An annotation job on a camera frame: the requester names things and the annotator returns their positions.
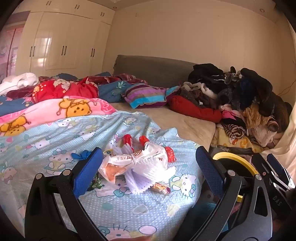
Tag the pink bear blanket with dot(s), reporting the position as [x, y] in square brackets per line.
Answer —
[46, 113]

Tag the cream cloth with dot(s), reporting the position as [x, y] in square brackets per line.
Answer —
[285, 143]

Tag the red plastic bag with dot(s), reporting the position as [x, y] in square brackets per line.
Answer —
[170, 154]

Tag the beige bed sheet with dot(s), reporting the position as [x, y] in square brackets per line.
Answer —
[180, 122]

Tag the red floral quilt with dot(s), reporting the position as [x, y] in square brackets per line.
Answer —
[64, 91]

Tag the light blue cat-print sheet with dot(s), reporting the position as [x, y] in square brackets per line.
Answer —
[46, 143]

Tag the dark blue printed blanket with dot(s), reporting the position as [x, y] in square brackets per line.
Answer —
[13, 105]

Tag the grey headboard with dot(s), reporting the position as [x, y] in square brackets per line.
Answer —
[152, 71]

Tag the pink cartoon wardrobe door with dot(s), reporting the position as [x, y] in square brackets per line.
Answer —
[10, 51]

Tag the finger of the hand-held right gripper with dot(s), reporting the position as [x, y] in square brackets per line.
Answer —
[281, 170]
[263, 172]

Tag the white cloth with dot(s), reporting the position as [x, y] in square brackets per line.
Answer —
[20, 81]

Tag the purple striped pillow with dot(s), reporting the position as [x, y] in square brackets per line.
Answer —
[148, 96]

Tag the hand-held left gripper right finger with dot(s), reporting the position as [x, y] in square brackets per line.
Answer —
[209, 171]

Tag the yellow plastic bin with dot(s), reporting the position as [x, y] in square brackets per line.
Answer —
[231, 157]

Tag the white plastic bag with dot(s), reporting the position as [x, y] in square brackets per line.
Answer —
[148, 157]

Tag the yellow cartoon blanket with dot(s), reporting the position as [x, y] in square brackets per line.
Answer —
[231, 140]

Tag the cream wardrobe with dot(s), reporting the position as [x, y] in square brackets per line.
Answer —
[64, 41]

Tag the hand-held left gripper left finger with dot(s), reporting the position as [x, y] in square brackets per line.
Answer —
[87, 170]

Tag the maroon blanket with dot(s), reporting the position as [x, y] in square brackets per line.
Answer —
[124, 77]

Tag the small orange snack wrapper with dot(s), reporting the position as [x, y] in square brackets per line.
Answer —
[160, 188]

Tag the blue leaf-print quilt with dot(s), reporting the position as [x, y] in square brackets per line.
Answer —
[111, 92]

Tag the red cushion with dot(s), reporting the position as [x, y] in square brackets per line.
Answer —
[194, 110]

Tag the pile of clothes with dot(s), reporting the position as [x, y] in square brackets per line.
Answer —
[249, 92]

